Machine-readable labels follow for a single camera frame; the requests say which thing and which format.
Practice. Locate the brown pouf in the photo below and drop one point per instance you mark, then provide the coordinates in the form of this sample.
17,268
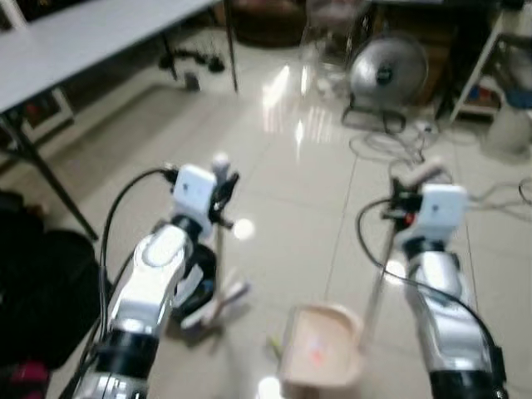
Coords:
266,25

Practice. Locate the white bucket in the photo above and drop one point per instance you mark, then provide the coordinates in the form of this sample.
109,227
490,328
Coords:
509,133

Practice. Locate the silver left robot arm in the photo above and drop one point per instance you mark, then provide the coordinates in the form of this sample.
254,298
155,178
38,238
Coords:
158,266

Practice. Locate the pink red item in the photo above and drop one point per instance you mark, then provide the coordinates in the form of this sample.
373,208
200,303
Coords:
29,378

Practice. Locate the grey folding table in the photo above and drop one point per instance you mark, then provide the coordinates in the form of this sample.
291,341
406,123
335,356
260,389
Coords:
83,41

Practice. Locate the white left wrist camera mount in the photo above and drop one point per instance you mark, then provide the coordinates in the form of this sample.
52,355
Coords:
193,193

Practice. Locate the blue item on shelf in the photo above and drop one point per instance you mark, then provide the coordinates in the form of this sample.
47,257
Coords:
519,98

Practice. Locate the black bag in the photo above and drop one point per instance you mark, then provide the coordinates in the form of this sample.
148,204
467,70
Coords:
41,283

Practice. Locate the black round object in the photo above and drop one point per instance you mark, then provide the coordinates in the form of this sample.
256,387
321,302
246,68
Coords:
202,274

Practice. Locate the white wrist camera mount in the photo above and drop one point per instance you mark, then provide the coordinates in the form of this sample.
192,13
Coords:
193,193
442,209

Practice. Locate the black floor stand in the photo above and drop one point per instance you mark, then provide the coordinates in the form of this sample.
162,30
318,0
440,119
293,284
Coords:
195,60

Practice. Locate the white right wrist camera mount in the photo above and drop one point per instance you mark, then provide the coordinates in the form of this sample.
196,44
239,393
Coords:
442,209

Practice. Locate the small grey box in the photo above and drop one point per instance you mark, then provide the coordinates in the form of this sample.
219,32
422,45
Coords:
192,81

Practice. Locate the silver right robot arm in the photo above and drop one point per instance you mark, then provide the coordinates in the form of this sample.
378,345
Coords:
440,291

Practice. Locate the white power strip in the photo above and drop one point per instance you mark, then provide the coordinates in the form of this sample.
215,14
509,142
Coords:
426,129

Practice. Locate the grey round floor fan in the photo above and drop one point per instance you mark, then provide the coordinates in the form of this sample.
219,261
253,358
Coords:
386,75

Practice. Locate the white shelf rack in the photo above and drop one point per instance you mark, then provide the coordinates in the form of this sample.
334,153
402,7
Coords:
482,62

